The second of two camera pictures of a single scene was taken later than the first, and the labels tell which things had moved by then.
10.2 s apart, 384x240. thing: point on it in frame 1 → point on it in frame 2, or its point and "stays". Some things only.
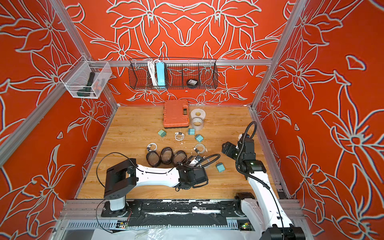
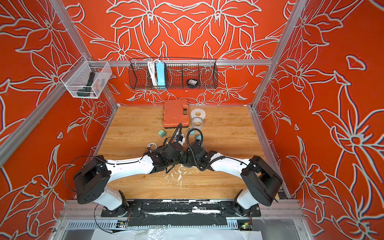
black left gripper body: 187,168 → 180,160
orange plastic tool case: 175,114 stays
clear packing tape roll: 197,123 stays
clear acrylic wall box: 87,79 stays
